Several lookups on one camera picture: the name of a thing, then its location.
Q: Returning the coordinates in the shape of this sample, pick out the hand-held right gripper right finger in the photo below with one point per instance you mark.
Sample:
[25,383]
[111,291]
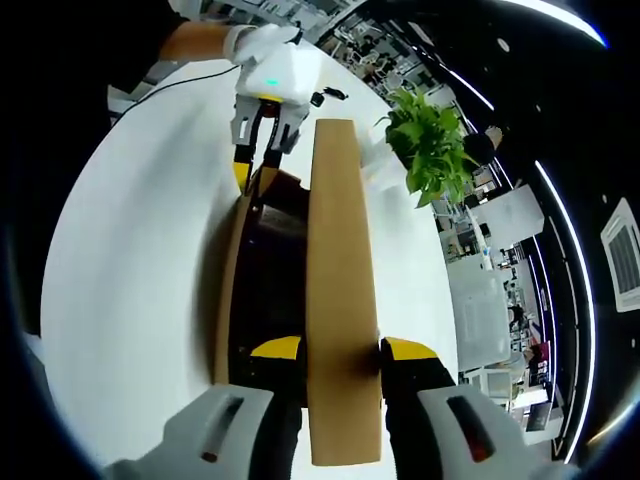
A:
[515,455]

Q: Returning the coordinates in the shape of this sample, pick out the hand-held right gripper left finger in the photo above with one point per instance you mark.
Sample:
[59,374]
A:
[165,455]

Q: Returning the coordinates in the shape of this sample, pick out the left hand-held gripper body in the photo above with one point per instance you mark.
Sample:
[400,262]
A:
[280,75]

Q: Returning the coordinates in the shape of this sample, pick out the brown cardboard shoe box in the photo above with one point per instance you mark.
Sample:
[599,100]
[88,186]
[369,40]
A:
[340,250]

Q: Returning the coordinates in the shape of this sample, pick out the person's left hand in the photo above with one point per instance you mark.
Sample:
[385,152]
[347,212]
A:
[255,40]

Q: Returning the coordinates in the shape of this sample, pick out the small black adapter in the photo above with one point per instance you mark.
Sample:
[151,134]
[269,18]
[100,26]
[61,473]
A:
[317,99]

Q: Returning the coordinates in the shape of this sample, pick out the white plant pot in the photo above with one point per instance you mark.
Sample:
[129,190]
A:
[385,160]

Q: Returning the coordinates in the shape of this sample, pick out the white partition panel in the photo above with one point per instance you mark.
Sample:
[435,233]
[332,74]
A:
[477,320]
[505,210]

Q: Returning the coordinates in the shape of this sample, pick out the green potted plant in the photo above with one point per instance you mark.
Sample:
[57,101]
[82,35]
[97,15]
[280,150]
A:
[430,145]

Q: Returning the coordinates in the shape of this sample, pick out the white ceiling light strip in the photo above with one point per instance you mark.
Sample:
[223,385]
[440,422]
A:
[565,17]
[570,280]

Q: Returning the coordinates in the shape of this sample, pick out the white ceiling air vent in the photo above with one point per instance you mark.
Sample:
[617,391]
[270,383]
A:
[622,255]

